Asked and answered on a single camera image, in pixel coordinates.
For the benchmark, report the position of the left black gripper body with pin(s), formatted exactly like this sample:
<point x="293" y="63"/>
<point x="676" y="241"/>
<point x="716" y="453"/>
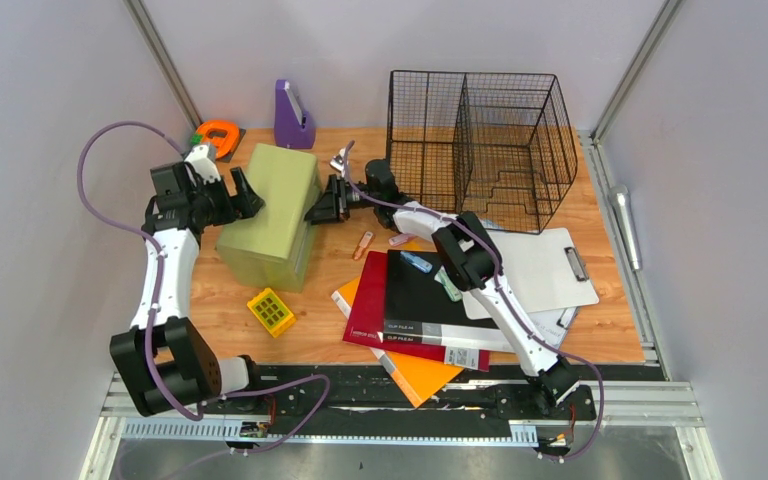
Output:
<point x="213" y="200"/>

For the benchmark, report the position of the green drawer cabinet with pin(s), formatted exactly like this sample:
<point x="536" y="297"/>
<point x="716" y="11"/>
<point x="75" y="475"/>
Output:
<point x="273" y="248"/>

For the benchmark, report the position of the pink highlighter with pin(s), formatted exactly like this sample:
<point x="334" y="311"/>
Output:
<point x="400" y="240"/>

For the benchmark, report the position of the blue highlighter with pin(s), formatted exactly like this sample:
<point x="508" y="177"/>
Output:
<point x="416" y="262"/>

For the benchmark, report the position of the green highlighter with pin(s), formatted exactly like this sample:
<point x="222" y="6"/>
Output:
<point x="452" y="292"/>

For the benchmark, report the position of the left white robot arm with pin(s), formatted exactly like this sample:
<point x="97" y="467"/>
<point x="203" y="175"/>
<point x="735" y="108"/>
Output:
<point x="163" y="361"/>

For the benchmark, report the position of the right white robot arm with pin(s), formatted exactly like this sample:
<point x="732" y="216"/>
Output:
<point x="469" y="257"/>

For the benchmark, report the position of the orange tape roll holder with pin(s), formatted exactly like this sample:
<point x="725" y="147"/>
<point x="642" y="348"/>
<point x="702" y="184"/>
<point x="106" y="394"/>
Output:
<point x="224" y="135"/>

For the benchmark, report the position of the purple tape dispenser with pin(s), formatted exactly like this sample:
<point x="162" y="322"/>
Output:
<point x="294" y="126"/>

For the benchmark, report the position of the yellow grid box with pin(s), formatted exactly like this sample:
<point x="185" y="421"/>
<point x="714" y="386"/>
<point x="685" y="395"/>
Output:
<point x="271" y="312"/>

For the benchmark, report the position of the red folder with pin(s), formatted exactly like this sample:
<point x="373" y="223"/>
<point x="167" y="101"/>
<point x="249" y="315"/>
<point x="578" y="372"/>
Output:
<point x="366" y="319"/>

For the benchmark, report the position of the black clip file folder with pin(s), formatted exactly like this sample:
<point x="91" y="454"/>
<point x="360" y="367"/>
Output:
<point x="417" y="309"/>

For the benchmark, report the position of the orange folder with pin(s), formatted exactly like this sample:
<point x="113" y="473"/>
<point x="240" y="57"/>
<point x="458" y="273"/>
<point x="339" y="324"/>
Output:
<point x="418" y="379"/>

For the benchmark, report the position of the white clipboard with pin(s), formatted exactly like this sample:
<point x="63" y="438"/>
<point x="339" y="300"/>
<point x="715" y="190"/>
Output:
<point x="540" y="272"/>

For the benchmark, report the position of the papers under clipboard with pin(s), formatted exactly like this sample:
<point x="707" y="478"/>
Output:
<point x="554" y="325"/>

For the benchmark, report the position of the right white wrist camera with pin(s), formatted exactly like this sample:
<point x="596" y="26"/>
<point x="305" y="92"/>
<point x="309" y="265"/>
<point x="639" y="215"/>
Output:
<point x="340" y="162"/>

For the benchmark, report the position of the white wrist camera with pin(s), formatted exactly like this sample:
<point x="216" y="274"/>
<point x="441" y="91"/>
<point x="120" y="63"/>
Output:
<point x="340" y="162"/>
<point x="202" y="158"/>

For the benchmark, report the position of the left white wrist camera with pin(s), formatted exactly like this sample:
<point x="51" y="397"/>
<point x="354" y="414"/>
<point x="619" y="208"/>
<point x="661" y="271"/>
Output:
<point x="202" y="158"/>

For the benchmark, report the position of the black wire mesh basket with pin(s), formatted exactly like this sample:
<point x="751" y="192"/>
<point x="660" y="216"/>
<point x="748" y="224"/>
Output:
<point x="498" y="144"/>

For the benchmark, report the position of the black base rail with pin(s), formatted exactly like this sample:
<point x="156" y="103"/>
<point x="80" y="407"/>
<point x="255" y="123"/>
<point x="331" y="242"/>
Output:
<point x="364" y="401"/>

